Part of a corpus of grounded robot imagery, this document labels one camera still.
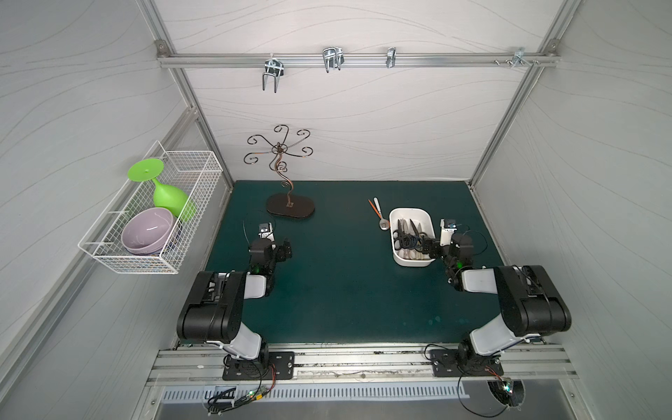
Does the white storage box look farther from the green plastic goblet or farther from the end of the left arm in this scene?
the green plastic goblet

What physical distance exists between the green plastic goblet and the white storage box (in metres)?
0.67

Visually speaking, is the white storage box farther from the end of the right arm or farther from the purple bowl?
the purple bowl

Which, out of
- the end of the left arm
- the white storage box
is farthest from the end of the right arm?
the end of the left arm

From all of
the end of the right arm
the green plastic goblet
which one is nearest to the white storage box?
the end of the right arm

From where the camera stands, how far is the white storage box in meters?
0.95

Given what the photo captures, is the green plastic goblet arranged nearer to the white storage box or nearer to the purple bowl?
the purple bowl

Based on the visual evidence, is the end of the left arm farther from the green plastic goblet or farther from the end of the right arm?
the end of the right arm

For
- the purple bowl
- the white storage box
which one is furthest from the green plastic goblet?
the white storage box

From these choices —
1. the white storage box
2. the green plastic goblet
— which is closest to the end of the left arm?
the green plastic goblet

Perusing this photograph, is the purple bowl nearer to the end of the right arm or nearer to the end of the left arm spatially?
the end of the left arm

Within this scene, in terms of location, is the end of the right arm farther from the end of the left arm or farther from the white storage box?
the end of the left arm

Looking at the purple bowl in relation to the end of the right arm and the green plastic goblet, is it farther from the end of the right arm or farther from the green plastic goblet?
the end of the right arm

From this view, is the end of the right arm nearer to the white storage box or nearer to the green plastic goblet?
the white storage box

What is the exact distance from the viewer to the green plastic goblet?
593mm
